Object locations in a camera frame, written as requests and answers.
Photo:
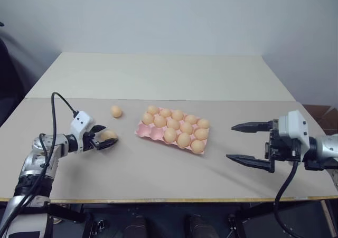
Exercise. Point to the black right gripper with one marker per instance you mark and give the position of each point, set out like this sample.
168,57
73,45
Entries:
282,149

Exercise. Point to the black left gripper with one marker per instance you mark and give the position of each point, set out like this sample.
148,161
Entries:
89,141

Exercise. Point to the brown egg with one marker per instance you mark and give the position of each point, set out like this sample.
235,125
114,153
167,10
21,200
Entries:
201,133
165,112
152,109
147,118
107,134
159,121
170,135
173,123
116,111
183,140
186,127
191,119
177,114
203,123
197,146

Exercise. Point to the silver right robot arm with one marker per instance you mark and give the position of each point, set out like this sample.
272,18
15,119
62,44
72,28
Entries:
326,147

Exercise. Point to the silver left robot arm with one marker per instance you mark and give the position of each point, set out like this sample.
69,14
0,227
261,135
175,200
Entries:
33,166

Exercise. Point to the pink egg tray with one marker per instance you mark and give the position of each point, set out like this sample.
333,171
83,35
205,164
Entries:
146,131

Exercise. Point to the dark rounded shape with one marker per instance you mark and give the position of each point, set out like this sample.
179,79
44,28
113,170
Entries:
138,226
198,226

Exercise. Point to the black chair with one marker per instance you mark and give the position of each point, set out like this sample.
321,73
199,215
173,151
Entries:
10,74

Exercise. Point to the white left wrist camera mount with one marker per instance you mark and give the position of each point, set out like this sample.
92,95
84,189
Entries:
80,120

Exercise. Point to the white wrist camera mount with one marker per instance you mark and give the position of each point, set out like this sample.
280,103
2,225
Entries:
291,124
80,120

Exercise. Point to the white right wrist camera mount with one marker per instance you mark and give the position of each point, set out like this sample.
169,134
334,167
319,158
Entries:
291,124

